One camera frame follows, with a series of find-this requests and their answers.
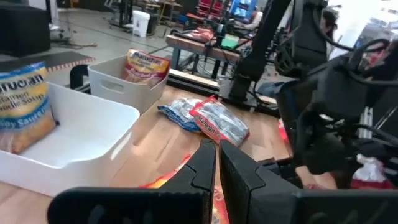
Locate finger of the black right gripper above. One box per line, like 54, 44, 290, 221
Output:
294, 107, 315, 164
306, 130, 354, 175

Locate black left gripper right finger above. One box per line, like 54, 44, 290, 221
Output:
219, 139, 398, 224

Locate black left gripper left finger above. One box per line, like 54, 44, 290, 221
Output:
46, 139, 217, 224

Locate orange Maruchan noodle pack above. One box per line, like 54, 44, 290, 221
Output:
188, 95, 251, 147
277, 119, 289, 144
138, 154, 231, 224

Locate blue Maruchan noodle pack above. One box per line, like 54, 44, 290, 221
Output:
0, 60, 57, 156

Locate person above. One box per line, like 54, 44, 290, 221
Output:
244, 6, 265, 32

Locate white plastic bin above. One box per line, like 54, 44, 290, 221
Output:
0, 81, 141, 197

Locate grey plastic bin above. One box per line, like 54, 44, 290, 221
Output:
87, 54, 171, 115

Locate blue lit monitor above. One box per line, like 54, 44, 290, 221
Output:
229, 0, 259, 19

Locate work table with metal legs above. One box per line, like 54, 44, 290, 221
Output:
164, 29, 259, 80

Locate red chairs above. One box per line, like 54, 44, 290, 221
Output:
197, 0, 231, 18

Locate white trash bin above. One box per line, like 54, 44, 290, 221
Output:
132, 10, 151, 38

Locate black cabinet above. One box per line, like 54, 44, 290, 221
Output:
0, 2, 51, 57

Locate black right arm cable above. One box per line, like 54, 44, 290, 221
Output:
346, 37, 398, 87

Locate black hazard striped cable ramp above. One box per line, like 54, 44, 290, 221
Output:
0, 50, 96, 74

